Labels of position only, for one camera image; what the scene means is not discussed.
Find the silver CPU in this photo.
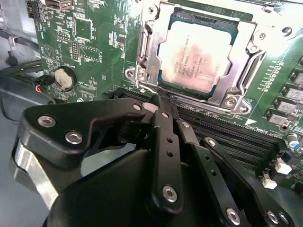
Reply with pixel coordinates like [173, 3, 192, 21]
[157, 20, 239, 100]

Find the metal locking lever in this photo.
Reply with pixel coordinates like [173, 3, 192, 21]
[134, 21, 164, 94]
[236, 51, 268, 92]

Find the metal socket cover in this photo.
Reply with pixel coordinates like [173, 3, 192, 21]
[139, 0, 266, 107]

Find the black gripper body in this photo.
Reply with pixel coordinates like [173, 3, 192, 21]
[45, 121, 224, 227]

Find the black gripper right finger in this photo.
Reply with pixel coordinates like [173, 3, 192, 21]
[164, 98, 298, 227]

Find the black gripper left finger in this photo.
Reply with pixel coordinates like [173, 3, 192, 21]
[9, 94, 186, 213]

